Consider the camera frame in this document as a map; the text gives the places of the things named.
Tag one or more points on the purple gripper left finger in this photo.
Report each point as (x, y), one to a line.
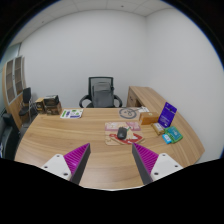
(70, 166)

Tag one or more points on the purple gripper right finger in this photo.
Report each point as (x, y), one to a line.
(153, 166)

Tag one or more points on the black computer mouse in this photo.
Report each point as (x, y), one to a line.
(122, 133)

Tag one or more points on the small blue packet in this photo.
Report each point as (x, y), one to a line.
(166, 138)

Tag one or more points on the yellow snack packet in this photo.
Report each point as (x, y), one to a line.
(158, 128)

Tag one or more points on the green packet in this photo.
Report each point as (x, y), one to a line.
(173, 133)

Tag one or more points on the orange wooden box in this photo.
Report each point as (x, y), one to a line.
(147, 118)

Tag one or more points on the white green leaflet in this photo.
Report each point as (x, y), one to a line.
(71, 113)

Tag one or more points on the dark brown cardboard box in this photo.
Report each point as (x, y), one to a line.
(52, 105)

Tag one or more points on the black chair at left edge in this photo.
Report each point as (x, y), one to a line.
(9, 137)

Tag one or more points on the small tan box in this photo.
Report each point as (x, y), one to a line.
(40, 105)

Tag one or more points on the wooden side cabinet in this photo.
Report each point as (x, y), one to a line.
(145, 96)

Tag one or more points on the black side chair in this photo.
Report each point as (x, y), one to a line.
(27, 106)

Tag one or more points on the black mesh office chair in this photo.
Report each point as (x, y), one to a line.
(100, 93)

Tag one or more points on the wooden bookshelf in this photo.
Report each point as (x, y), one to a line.
(13, 84)

